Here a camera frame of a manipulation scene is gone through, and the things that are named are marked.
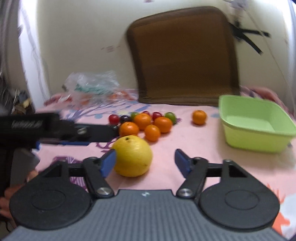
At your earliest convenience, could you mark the clear plastic bag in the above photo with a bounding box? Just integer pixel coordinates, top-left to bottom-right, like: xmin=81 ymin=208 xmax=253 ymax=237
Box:
xmin=63 ymin=71 xmax=135 ymax=104

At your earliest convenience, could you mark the black tape cross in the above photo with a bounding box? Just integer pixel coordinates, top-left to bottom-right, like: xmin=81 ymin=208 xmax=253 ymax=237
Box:
xmin=229 ymin=21 xmax=271 ymax=55

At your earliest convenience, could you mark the red cherry tomato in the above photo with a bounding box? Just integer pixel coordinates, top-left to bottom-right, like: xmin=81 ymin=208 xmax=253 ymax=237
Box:
xmin=152 ymin=111 xmax=163 ymax=121
xmin=108 ymin=114 xmax=120 ymax=126

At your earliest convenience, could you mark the pink deer bedsheet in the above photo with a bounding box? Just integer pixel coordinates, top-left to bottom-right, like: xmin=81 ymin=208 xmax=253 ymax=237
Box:
xmin=40 ymin=90 xmax=295 ymax=238

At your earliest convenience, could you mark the lone orange tangerine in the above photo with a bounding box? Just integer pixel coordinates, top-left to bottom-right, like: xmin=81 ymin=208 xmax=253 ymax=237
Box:
xmin=192 ymin=110 xmax=207 ymax=126

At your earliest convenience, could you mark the brown seat cushion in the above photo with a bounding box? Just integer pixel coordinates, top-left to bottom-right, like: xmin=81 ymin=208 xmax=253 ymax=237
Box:
xmin=126 ymin=6 xmax=240 ymax=106

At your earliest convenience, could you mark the person's left hand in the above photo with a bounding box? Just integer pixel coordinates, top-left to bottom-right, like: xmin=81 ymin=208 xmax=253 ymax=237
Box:
xmin=1 ymin=184 xmax=25 ymax=226

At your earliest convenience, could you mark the green tomato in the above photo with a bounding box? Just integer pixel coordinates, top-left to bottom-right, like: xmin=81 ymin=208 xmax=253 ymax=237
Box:
xmin=165 ymin=112 xmax=177 ymax=125

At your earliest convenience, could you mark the green plastic basin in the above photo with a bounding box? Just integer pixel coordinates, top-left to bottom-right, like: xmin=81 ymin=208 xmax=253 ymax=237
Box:
xmin=219 ymin=95 xmax=295 ymax=153

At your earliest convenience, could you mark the large yellow grapefruit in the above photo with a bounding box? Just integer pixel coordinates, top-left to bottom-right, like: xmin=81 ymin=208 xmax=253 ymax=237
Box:
xmin=112 ymin=135 xmax=153 ymax=177

